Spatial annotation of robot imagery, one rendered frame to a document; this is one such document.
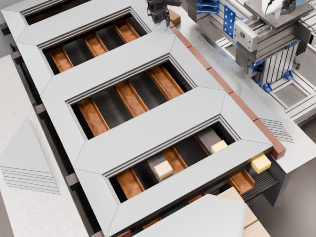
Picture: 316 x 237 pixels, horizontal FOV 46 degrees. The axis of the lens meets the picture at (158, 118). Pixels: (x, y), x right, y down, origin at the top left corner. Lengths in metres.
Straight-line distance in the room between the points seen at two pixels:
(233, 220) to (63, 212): 0.68
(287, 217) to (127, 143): 1.17
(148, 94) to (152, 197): 0.81
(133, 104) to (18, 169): 0.63
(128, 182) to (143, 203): 0.26
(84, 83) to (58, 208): 0.60
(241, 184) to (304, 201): 0.84
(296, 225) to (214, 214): 1.02
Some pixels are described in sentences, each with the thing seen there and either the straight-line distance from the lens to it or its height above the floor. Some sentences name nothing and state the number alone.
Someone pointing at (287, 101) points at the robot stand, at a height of 0.21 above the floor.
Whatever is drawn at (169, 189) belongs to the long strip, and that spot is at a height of 0.85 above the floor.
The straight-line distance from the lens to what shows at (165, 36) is 1.97.
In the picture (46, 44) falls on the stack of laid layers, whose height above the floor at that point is 0.84.
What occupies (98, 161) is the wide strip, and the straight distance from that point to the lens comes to 1.56.
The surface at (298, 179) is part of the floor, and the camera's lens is 2.49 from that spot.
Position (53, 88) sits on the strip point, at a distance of 1.87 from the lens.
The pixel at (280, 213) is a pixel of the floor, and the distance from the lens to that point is 2.37.
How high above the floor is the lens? 2.16
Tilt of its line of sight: 54 degrees down
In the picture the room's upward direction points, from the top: 10 degrees counter-clockwise
